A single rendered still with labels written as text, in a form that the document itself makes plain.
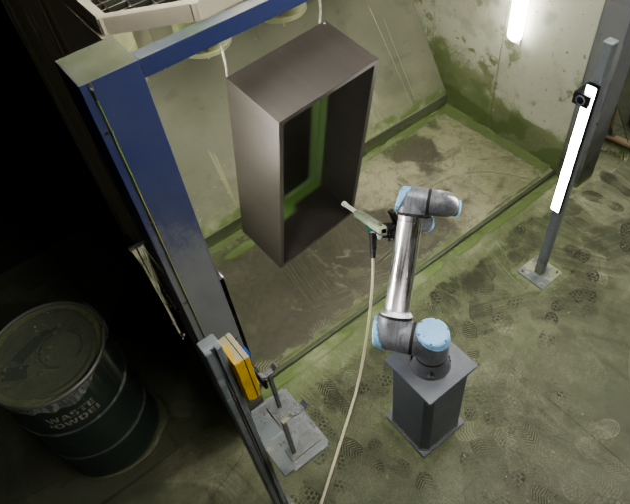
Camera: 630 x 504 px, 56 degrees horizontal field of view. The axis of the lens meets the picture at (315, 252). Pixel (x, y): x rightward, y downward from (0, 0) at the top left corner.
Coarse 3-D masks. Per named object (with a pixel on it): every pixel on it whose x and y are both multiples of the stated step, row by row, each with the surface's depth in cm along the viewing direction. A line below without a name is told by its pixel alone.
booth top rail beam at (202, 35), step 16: (256, 0) 176; (272, 0) 176; (288, 0) 180; (304, 0) 184; (224, 16) 172; (240, 16) 173; (256, 16) 176; (272, 16) 180; (176, 32) 168; (192, 32) 167; (208, 32) 169; (224, 32) 173; (240, 32) 176; (144, 48) 164; (160, 48) 164; (176, 48) 166; (192, 48) 169; (144, 64) 163; (160, 64) 166
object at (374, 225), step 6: (342, 204) 336; (348, 204) 333; (354, 210) 324; (360, 210) 320; (354, 216) 322; (360, 216) 314; (366, 216) 311; (366, 222) 310; (372, 222) 303; (378, 222) 300; (372, 228) 303; (378, 228) 297; (384, 228) 296; (372, 234) 307; (378, 234) 298; (384, 234) 298; (372, 240) 309; (372, 246) 310; (372, 252) 312
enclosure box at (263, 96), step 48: (288, 48) 267; (336, 48) 268; (240, 96) 255; (288, 96) 251; (336, 96) 308; (240, 144) 285; (288, 144) 329; (336, 144) 335; (240, 192) 322; (288, 192) 366; (336, 192) 368; (288, 240) 355
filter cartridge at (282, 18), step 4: (304, 4) 370; (292, 8) 363; (296, 8) 365; (300, 8) 367; (304, 8) 370; (284, 12) 363; (288, 12) 363; (292, 12) 365; (296, 12) 366; (300, 12) 368; (304, 12) 372; (276, 16) 364; (280, 16) 364; (284, 16) 366; (288, 16) 366; (292, 16) 366; (296, 16) 367; (300, 16) 370; (268, 20) 367; (272, 20) 366; (276, 20) 366; (280, 20) 365; (284, 20) 366; (288, 20) 366; (292, 20) 367; (284, 24) 385
